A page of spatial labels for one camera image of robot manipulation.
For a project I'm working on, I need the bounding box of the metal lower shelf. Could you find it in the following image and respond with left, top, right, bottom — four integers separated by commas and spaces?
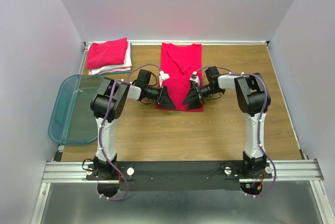
31, 181, 334, 223

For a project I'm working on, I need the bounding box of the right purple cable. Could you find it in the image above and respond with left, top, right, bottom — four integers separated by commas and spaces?
193, 66, 277, 177

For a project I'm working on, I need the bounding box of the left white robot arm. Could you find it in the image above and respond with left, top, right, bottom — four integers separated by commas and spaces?
89, 69, 176, 180

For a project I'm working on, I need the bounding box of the folded white t-shirt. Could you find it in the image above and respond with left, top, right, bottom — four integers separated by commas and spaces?
88, 41, 132, 75

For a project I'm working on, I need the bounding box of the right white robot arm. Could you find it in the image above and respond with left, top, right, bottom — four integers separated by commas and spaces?
183, 66, 271, 178

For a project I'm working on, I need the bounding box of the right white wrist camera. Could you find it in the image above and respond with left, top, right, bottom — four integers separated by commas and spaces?
189, 71, 200, 86

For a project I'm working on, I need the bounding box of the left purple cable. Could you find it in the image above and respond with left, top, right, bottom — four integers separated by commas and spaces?
97, 63, 163, 172

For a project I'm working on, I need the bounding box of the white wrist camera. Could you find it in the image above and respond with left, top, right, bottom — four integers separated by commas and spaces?
189, 71, 200, 86
159, 71, 170, 87

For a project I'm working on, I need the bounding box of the teal plastic bin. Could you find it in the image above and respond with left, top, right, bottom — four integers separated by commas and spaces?
48, 74, 104, 146

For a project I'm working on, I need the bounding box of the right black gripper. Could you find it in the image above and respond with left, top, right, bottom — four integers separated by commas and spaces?
182, 81, 223, 111

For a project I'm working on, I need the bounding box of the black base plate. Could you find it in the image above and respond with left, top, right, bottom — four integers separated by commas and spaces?
85, 161, 272, 194

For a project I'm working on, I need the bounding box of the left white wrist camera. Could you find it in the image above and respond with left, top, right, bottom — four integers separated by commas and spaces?
159, 71, 170, 87

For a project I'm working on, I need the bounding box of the folded pink t-shirt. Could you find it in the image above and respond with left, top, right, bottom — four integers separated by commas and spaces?
88, 68, 131, 75

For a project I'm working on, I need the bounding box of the aluminium frame rail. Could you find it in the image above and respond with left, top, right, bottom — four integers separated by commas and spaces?
42, 160, 324, 183

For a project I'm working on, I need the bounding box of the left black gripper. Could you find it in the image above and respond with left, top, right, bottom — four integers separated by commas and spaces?
144, 85, 176, 109

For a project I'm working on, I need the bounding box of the purple cable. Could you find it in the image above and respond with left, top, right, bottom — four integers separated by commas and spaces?
193, 66, 277, 177
97, 63, 163, 172

